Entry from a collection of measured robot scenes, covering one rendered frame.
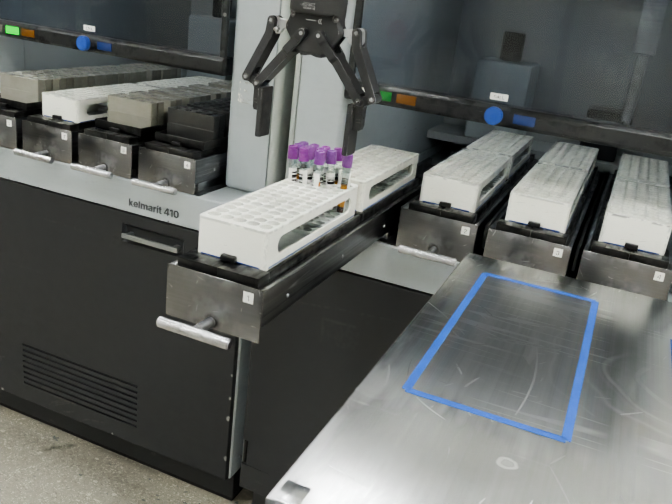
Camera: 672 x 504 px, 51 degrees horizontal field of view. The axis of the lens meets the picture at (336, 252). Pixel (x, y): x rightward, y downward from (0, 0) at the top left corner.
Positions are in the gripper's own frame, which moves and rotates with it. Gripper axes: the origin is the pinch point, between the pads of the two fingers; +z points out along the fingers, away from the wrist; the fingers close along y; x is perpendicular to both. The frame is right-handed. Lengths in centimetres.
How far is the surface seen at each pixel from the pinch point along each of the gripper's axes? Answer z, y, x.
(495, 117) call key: -3.1, 20.6, 28.9
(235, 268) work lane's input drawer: 12.8, 2.2, -20.5
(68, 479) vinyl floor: 95, -58, 15
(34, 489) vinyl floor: 95, -62, 9
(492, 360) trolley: 12.2, 34.6, -25.1
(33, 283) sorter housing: 52, -75, 23
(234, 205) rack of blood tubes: 8.1, -3.4, -12.2
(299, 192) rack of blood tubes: 8.4, -0.2, 0.6
